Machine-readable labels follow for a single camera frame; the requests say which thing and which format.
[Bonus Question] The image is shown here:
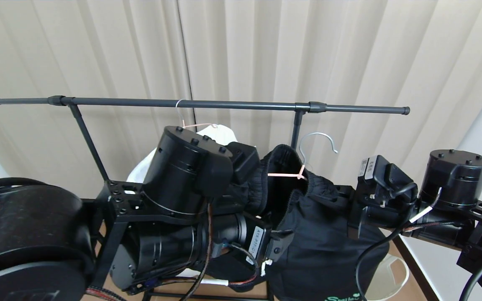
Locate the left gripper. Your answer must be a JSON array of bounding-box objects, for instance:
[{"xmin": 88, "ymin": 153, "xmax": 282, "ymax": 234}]
[{"xmin": 213, "ymin": 212, "xmax": 295, "ymax": 269}]

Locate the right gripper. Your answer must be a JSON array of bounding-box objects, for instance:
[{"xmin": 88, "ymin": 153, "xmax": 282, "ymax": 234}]
[{"xmin": 336, "ymin": 185, "xmax": 414, "ymax": 241}]

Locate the black garment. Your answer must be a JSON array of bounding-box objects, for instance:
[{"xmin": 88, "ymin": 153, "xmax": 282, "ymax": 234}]
[{"xmin": 199, "ymin": 144, "xmax": 390, "ymax": 301}]

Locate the pink clothes hanger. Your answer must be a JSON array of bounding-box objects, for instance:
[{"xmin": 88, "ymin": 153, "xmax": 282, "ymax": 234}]
[
  {"xmin": 175, "ymin": 100, "xmax": 219, "ymax": 131},
  {"xmin": 267, "ymin": 132, "xmax": 339, "ymax": 181}
]

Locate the white garment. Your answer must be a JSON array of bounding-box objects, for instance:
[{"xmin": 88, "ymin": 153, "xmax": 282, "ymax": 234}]
[{"xmin": 126, "ymin": 124, "xmax": 238, "ymax": 184}]

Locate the white laundry basket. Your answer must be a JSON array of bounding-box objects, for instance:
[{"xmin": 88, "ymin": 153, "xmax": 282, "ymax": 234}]
[{"xmin": 366, "ymin": 254, "xmax": 410, "ymax": 301}]

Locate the black clothes rack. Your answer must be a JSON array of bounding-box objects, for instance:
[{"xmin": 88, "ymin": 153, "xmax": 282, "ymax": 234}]
[{"xmin": 0, "ymin": 95, "xmax": 410, "ymax": 301}]

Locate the beige curtain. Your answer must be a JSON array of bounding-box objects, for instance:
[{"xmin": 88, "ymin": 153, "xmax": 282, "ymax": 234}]
[{"xmin": 0, "ymin": 0, "xmax": 482, "ymax": 199}]

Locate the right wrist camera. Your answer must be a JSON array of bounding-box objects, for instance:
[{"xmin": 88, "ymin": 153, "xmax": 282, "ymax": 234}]
[{"xmin": 357, "ymin": 155, "xmax": 418, "ymax": 206}]

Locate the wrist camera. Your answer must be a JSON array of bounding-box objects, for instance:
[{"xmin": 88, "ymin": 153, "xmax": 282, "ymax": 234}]
[
  {"xmin": 226, "ymin": 141, "xmax": 261, "ymax": 185},
  {"xmin": 357, "ymin": 155, "xmax": 418, "ymax": 206}
]

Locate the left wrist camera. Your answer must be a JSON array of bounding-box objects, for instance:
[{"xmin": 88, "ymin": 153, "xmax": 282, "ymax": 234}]
[{"xmin": 226, "ymin": 141, "xmax": 261, "ymax": 185}]

